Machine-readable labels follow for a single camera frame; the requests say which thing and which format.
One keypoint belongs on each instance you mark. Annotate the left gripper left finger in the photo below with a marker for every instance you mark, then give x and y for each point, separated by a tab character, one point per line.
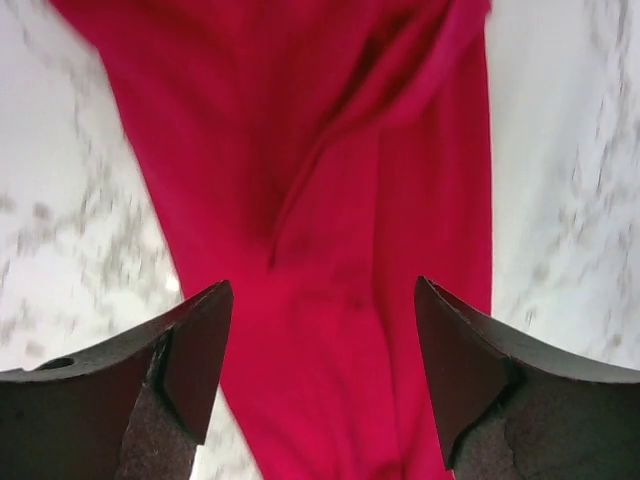
136	406

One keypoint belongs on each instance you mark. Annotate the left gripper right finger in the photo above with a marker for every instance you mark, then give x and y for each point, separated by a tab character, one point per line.
510	406

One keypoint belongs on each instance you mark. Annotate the crimson pink t shirt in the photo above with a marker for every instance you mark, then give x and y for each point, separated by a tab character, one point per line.
320	156

